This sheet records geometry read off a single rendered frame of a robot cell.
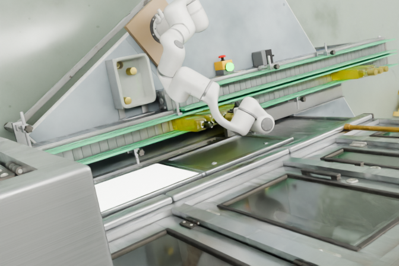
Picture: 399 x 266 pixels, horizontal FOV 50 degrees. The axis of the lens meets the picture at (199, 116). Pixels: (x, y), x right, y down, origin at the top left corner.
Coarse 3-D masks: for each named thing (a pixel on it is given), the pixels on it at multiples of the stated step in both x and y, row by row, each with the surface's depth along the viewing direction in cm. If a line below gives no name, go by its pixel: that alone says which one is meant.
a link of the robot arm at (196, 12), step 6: (198, 0) 179; (186, 6) 177; (192, 6) 177; (198, 6) 178; (192, 12) 178; (198, 12) 178; (204, 12) 181; (192, 18) 179; (198, 18) 179; (204, 18) 180; (198, 24) 180; (204, 24) 181; (198, 30) 181
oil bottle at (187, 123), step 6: (174, 120) 194; (180, 120) 189; (186, 120) 185; (192, 120) 182; (198, 120) 180; (204, 120) 181; (174, 126) 195; (180, 126) 191; (186, 126) 187; (192, 126) 183; (198, 126) 180
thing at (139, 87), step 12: (120, 60) 186; (132, 60) 196; (144, 60) 194; (120, 72) 193; (144, 72) 197; (120, 84) 185; (132, 84) 197; (144, 84) 199; (120, 96) 186; (132, 96) 197; (144, 96) 200
